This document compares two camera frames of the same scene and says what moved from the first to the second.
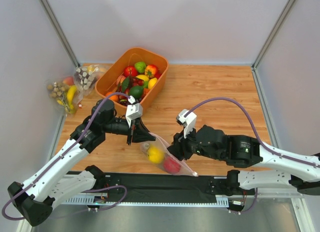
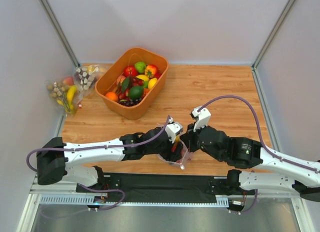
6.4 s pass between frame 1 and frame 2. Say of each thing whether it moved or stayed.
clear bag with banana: stayed
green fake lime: stayed
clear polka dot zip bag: moved
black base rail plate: stayed
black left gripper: moved
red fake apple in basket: stayed
